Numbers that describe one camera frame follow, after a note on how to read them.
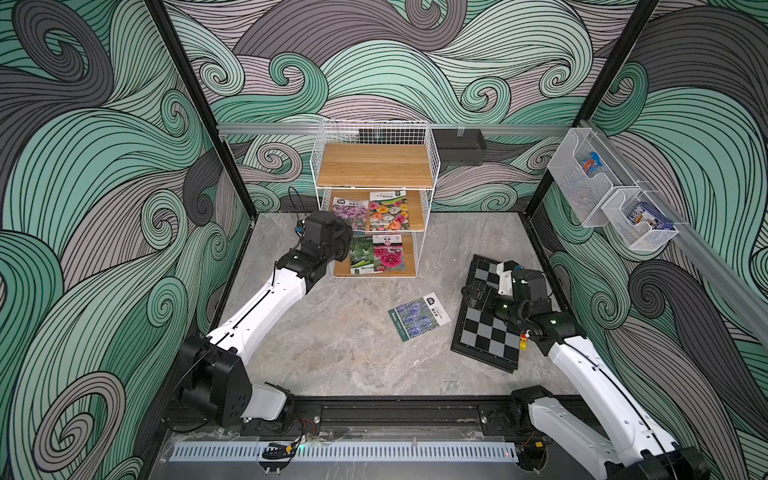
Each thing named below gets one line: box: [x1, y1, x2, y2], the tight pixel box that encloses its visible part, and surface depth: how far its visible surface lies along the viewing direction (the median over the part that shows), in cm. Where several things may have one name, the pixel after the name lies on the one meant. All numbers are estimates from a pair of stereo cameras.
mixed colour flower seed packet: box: [369, 190, 410, 231], surface depth 89 cm
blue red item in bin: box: [582, 152, 604, 176], surface depth 85 cm
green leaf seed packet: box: [350, 237, 375, 275], surface depth 106 cm
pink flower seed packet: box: [332, 196, 369, 231], surface depth 89 cm
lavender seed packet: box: [388, 292, 452, 342], surface depth 94 cm
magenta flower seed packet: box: [372, 234, 406, 273], surface depth 109 cm
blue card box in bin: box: [627, 202, 674, 230], surface depth 67 cm
